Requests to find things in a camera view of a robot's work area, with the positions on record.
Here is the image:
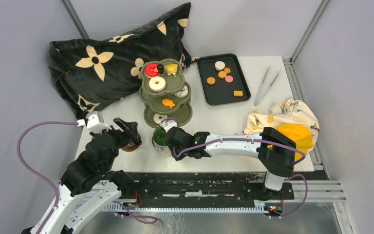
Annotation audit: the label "orange fish biscuit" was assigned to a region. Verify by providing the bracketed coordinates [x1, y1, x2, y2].
[162, 98, 176, 109]

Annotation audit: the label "square waffle biscuit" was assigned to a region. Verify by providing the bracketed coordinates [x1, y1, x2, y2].
[233, 90, 243, 97]

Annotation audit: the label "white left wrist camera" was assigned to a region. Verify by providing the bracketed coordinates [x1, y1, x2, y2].
[86, 111, 111, 134]

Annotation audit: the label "orange flower biscuit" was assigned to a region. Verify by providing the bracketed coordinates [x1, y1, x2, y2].
[223, 67, 231, 74]

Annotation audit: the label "metal serving tongs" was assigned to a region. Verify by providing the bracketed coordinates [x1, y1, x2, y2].
[253, 65, 282, 107]

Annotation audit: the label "green enamel mug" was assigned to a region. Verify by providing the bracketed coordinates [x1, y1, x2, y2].
[152, 127, 171, 156]

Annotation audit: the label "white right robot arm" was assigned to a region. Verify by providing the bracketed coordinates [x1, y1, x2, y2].
[164, 127, 298, 199]

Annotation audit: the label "chocolate striped white donut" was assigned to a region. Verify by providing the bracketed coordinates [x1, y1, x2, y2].
[174, 84, 189, 98]

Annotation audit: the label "white round pastry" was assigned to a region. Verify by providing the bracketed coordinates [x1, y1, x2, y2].
[214, 61, 225, 71]

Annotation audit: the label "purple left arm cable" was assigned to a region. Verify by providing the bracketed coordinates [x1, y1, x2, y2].
[17, 121, 160, 234]

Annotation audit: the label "white ring donut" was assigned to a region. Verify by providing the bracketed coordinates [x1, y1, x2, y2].
[149, 76, 166, 92]

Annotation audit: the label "red flower donut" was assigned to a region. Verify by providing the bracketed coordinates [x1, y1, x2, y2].
[144, 63, 160, 78]

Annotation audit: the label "pink macaron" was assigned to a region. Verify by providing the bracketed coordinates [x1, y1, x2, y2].
[224, 75, 234, 83]

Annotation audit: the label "black dessert tray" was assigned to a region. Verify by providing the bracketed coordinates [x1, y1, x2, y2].
[197, 53, 251, 105]

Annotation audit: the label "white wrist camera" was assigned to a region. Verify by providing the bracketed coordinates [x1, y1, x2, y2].
[161, 120, 178, 132]
[86, 111, 111, 134]

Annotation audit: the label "green three-tier serving stand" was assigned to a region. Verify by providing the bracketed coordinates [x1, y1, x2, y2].
[138, 58, 193, 128]

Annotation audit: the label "white patterned cloth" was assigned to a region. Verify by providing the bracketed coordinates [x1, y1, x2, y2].
[243, 97, 319, 136]

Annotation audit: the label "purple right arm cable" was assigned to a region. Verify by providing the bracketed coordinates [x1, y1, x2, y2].
[159, 117, 309, 219]

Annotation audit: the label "yellow cloth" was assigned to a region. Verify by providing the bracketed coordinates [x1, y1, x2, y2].
[276, 123, 314, 155]

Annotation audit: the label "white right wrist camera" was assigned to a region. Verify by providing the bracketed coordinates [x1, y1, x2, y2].
[161, 120, 178, 132]

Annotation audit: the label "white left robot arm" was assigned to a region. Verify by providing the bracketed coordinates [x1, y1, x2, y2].
[17, 115, 142, 234]

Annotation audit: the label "round orange biscuit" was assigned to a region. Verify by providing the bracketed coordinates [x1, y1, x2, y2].
[218, 71, 227, 79]
[206, 77, 216, 85]

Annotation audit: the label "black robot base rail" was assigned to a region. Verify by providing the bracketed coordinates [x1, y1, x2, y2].
[119, 172, 295, 208]

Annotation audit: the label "black floral pillow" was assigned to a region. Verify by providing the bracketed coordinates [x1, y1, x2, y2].
[49, 2, 193, 119]

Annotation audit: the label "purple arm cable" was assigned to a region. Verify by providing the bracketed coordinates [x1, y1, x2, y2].
[159, 117, 309, 219]
[17, 121, 160, 234]

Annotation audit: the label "white glazed donut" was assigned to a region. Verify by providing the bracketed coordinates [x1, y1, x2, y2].
[153, 114, 168, 125]

